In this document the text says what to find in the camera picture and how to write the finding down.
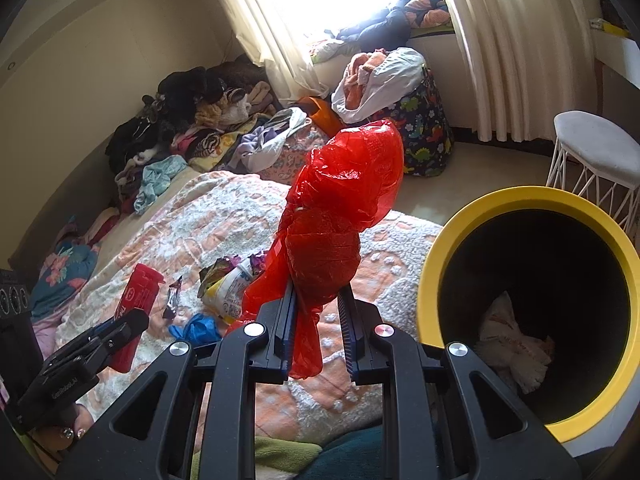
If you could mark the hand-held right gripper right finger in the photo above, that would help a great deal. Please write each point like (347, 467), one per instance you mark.
(350, 345)

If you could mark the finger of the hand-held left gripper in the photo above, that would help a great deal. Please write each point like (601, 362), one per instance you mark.
(127, 332)
(95, 334)

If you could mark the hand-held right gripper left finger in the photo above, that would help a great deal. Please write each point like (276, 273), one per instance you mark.
(282, 340)

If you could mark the red packet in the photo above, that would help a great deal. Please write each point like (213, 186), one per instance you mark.
(140, 287)

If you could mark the blue plastic bag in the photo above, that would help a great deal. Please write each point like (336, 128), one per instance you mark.
(197, 330)

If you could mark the yellow white snack packet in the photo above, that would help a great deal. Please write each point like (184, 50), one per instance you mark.
(227, 292)

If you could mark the purple snack wrapper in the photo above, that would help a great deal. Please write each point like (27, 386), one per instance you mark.
(260, 262)

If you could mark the yellow-rimmed black bin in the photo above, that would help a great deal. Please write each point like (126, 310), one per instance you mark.
(429, 270)

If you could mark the white wrapper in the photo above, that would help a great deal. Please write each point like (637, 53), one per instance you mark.
(510, 350)

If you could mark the red plastic bag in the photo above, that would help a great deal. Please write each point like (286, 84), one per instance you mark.
(340, 185)

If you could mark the person's left hand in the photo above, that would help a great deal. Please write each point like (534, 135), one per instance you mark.
(60, 437)

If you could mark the small silver wrapper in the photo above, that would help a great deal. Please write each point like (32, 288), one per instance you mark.
(172, 300)

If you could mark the blue floral pillow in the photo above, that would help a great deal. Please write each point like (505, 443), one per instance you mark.
(65, 270)

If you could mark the bed with cream sheet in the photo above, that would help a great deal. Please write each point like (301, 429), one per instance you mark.
(120, 237)

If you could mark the pink plush cloth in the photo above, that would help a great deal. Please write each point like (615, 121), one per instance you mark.
(102, 225)

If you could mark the green towel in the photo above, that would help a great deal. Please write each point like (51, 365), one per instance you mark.
(280, 455)

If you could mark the orange patchwork blanket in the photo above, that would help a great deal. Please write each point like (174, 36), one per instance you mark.
(210, 220)

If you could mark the light teal cloth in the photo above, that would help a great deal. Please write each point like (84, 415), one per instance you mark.
(160, 180)

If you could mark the pink floral bag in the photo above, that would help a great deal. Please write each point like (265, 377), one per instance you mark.
(295, 160)

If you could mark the white and lavender clothes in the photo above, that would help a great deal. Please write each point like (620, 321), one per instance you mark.
(265, 145)

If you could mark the orange bag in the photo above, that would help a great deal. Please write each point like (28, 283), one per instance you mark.
(325, 115)

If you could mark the pile of assorted clothes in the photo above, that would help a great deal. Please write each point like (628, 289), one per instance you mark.
(190, 105)

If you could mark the peach cloth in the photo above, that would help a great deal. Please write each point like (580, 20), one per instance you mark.
(362, 75)

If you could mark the white plastic bag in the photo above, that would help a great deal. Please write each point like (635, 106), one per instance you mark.
(395, 75)

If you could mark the thin cream curtain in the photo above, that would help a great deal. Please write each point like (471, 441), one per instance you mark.
(260, 20)

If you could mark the heap of quilts and clothes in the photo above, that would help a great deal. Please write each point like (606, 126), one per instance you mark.
(385, 25)

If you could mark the thick cream pleated curtain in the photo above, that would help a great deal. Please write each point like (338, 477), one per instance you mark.
(525, 60)

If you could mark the white desk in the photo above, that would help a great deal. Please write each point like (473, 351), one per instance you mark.
(620, 50)

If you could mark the yellow box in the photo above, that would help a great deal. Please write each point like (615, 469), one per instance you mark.
(607, 27)

